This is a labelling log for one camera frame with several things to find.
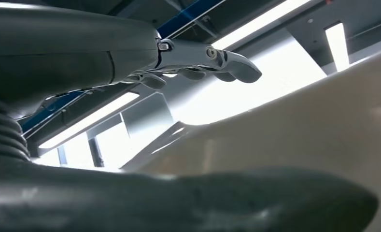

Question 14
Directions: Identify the long ceiling light strip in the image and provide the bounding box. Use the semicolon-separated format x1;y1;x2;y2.
38;92;141;150
212;0;310;51

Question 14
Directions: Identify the rectangular ceiling light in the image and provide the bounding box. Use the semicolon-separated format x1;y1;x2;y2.
325;21;351;73

